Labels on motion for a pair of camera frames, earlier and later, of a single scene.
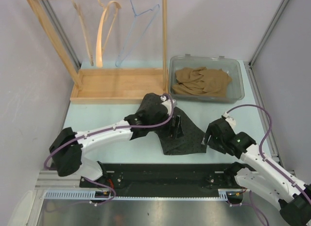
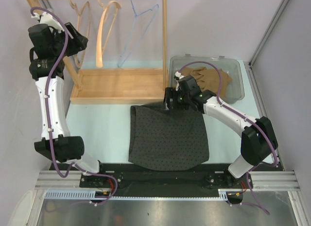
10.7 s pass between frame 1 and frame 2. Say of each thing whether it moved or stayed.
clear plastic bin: stayed
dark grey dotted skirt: moved
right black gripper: moved
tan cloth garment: stayed
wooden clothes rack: stayed
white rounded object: stayed
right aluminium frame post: stayed
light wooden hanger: stayed
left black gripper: moved
